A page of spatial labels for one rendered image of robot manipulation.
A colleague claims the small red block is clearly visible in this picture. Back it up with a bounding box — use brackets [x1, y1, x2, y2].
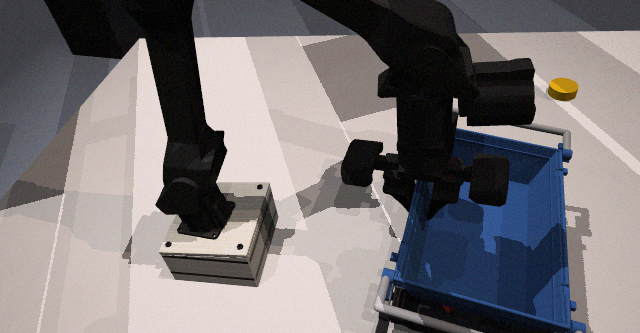
[442, 305, 456, 314]

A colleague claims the blue plastic tray with grey wire bars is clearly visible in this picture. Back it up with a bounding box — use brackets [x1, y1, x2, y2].
[374, 123, 586, 333]

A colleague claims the yellow short cylinder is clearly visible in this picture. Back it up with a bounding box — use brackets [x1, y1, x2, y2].
[548, 78, 579, 101]

